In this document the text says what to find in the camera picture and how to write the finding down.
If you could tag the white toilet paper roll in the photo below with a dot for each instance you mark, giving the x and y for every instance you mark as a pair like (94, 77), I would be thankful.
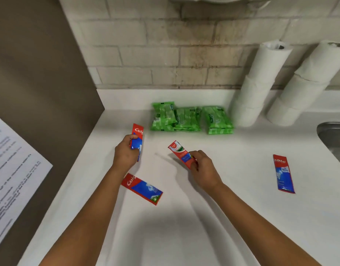
(283, 113)
(302, 92)
(246, 114)
(322, 62)

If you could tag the group of green wipe packets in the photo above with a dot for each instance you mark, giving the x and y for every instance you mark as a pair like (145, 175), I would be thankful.
(217, 117)
(164, 114)
(188, 117)

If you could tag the group of white toilet rolls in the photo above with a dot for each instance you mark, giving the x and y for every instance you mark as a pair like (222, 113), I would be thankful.
(254, 92)
(269, 62)

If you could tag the white countertop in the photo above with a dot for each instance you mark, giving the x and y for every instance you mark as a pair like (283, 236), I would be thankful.
(242, 163)

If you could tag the person's right forearm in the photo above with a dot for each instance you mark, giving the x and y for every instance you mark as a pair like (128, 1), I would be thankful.
(255, 227)

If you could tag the white paper notice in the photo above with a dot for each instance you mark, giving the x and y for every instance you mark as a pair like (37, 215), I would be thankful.
(15, 168)

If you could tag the person's right hand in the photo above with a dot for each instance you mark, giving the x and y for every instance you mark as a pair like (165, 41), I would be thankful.
(206, 168)

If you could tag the person's left forearm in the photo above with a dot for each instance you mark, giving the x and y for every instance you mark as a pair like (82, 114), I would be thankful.
(87, 218)

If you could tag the person's left hand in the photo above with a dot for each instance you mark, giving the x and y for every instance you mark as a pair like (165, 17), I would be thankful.
(125, 155)

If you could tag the brown cabinet panel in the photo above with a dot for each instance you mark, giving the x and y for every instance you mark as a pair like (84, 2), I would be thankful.
(48, 80)

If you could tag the stainless steel sink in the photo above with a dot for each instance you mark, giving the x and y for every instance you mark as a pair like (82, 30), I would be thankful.
(336, 141)

